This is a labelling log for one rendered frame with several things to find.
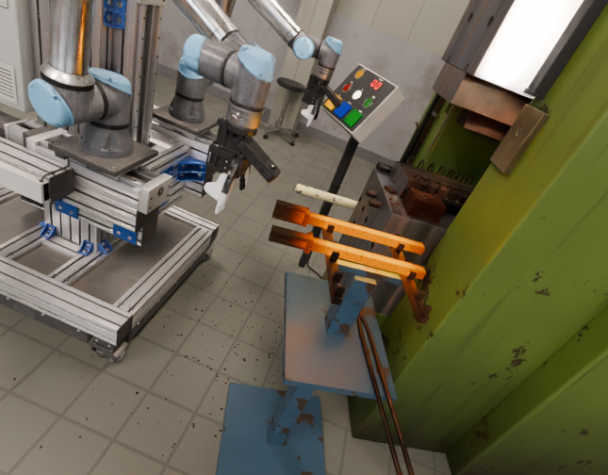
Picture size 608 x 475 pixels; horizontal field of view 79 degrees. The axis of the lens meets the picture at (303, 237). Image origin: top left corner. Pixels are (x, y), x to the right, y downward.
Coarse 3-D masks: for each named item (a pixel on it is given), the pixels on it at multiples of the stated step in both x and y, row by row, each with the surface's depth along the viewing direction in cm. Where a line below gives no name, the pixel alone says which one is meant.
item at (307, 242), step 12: (276, 228) 88; (276, 240) 88; (288, 240) 89; (300, 240) 89; (312, 240) 88; (324, 240) 91; (324, 252) 90; (348, 252) 90; (360, 252) 92; (372, 264) 92; (384, 264) 92; (396, 264) 93; (408, 264) 95; (420, 276) 95
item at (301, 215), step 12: (276, 204) 96; (288, 204) 98; (276, 216) 98; (288, 216) 99; (300, 216) 99; (312, 216) 99; (324, 216) 101; (324, 228) 100; (336, 228) 100; (348, 228) 100; (360, 228) 102; (372, 240) 103; (384, 240) 103; (396, 240) 103; (408, 240) 106; (420, 252) 106
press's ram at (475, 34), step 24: (480, 0) 115; (504, 0) 102; (528, 0) 97; (552, 0) 97; (576, 0) 97; (480, 24) 111; (504, 24) 100; (528, 24) 100; (552, 24) 100; (456, 48) 122; (480, 48) 108; (504, 48) 103; (528, 48) 103; (480, 72) 107; (504, 72) 107; (528, 72) 107; (528, 96) 111
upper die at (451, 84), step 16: (448, 64) 125; (448, 80) 122; (464, 80) 113; (480, 80) 113; (448, 96) 119; (464, 96) 116; (480, 96) 116; (496, 96) 116; (512, 96) 116; (480, 112) 118; (496, 112) 118; (512, 112) 118
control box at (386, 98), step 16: (352, 80) 182; (368, 80) 175; (384, 80) 168; (352, 96) 177; (368, 96) 170; (384, 96) 164; (400, 96) 165; (368, 112) 166; (384, 112) 167; (352, 128) 168; (368, 128) 169
